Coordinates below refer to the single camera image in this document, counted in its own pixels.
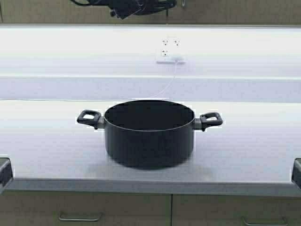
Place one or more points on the black two-handled cooking pot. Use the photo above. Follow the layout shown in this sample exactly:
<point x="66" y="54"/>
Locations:
<point x="149" y="134"/>

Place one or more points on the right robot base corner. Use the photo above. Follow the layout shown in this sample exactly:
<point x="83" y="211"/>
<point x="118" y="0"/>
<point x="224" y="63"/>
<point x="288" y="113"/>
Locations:
<point x="296" y="172"/>

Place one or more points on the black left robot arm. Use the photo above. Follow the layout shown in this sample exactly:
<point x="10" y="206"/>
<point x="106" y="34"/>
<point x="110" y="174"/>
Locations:
<point x="125" y="8"/>

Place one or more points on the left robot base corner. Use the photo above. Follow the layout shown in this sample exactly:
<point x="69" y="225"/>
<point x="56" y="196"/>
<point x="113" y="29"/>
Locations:
<point x="6" y="173"/>

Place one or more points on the right beige drawer front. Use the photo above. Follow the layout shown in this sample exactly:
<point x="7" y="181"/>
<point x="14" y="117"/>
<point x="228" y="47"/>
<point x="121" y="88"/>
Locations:
<point x="219" y="210"/>

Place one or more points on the beige drawer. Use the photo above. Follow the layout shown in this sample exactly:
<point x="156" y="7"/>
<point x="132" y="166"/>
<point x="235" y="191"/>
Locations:
<point x="37" y="208"/>
<point x="219" y="210"/>

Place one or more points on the left beige drawer front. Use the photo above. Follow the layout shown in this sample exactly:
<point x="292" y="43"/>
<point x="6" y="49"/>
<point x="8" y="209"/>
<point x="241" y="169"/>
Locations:
<point x="37" y="208"/>

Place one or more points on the white wall outlet plate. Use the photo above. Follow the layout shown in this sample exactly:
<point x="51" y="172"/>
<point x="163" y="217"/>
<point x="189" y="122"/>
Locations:
<point x="170" y="52"/>

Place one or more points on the left drawer metal handle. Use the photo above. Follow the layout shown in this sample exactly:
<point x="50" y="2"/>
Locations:
<point x="80" y="218"/>

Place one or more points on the drawer metal handle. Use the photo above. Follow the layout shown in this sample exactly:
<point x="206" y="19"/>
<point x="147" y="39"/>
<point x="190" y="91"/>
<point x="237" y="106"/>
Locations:
<point x="247" y="222"/>
<point x="80" y="218"/>

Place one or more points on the right drawer metal handle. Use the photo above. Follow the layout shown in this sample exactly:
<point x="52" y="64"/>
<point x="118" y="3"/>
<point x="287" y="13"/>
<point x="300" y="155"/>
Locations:
<point x="247" y="222"/>

